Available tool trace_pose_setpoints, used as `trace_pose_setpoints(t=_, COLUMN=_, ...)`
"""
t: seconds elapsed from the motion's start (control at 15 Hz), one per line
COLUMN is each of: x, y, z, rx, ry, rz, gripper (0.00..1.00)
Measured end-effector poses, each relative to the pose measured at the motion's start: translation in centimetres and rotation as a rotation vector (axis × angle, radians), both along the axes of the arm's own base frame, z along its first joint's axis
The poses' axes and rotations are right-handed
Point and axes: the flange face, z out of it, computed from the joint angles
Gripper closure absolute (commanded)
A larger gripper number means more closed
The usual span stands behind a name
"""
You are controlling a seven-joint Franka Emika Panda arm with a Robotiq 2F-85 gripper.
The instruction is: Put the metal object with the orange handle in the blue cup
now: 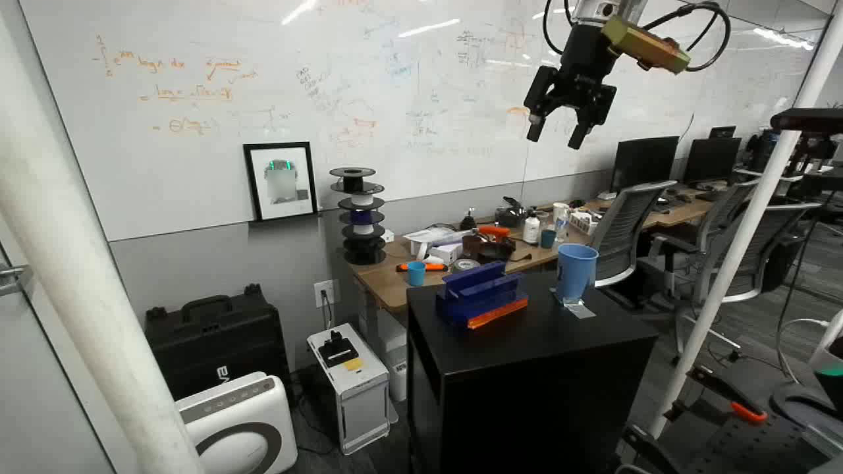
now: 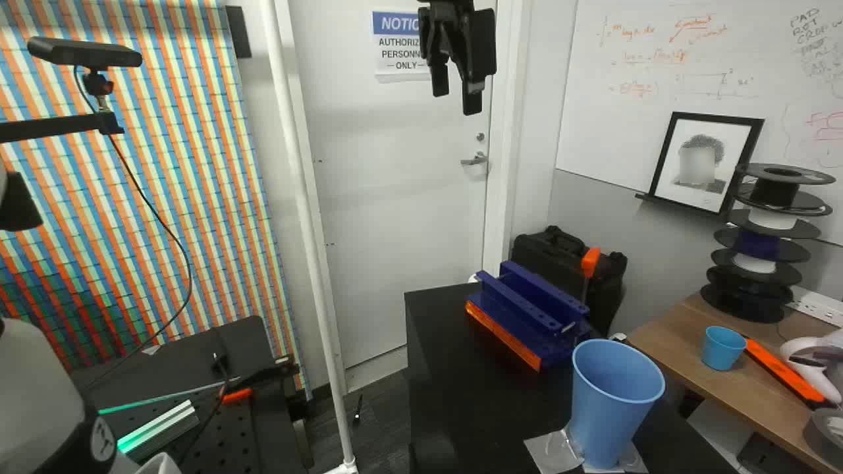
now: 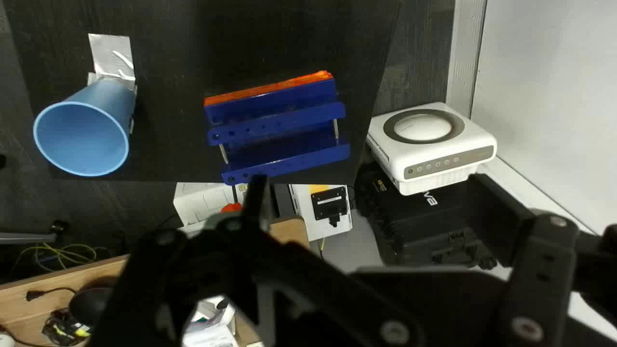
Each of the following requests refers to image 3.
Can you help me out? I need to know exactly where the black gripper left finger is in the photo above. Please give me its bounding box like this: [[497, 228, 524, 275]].
[[88, 174, 312, 347]]

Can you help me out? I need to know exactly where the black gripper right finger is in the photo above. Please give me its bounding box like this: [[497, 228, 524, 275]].
[[499, 213, 617, 347]]

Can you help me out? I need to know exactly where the metal rod with orange handle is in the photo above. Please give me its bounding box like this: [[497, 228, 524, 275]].
[[216, 142, 247, 219]]

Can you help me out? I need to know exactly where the large blue plastic cup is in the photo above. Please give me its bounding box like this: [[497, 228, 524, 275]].
[[31, 76, 139, 180]]

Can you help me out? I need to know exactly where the black computer mouse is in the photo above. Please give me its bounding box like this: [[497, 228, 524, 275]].
[[65, 284, 119, 325]]

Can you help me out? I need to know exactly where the black carrying case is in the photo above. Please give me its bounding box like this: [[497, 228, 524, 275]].
[[355, 163, 517, 271]]

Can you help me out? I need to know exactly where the white box with black label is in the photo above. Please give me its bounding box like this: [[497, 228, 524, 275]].
[[287, 184, 355, 244]]

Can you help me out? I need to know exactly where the blue rack with orange edge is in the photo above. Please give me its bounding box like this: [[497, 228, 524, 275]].
[[202, 70, 353, 188]]

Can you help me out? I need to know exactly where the white square device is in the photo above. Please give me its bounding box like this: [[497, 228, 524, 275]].
[[364, 101, 499, 199]]

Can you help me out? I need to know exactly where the yellow green cable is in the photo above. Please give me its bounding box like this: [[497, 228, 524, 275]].
[[9, 242, 100, 275]]

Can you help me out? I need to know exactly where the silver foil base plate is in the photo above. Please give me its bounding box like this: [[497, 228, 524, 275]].
[[85, 32, 139, 136]]

